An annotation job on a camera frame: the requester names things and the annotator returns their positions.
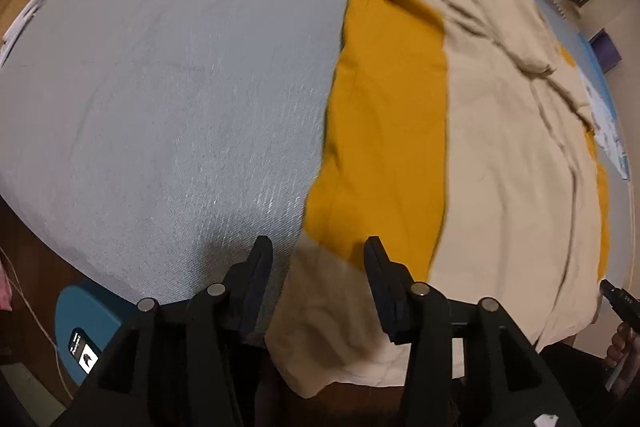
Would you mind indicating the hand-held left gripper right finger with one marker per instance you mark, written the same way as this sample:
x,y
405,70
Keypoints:
x,y
386,279

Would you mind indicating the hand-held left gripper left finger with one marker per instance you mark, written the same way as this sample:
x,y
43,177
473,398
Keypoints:
x,y
252,279

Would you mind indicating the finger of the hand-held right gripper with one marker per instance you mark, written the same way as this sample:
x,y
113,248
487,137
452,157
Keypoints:
x,y
622,302

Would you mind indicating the beige and yellow hooded jacket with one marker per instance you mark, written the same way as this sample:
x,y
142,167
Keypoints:
x,y
500,157

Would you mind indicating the person's right hand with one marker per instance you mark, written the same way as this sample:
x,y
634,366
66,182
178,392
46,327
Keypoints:
x,y
620,347

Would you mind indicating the teal round object with screen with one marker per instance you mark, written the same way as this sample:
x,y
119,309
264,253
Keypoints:
x,y
92,327

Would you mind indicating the bed with grey sheet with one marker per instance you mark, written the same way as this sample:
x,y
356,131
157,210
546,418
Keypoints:
x,y
150,107

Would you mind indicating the pink cloth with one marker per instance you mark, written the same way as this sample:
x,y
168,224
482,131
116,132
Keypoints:
x,y
5,284

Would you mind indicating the purple box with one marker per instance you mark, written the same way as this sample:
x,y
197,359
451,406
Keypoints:
x,y
606,52

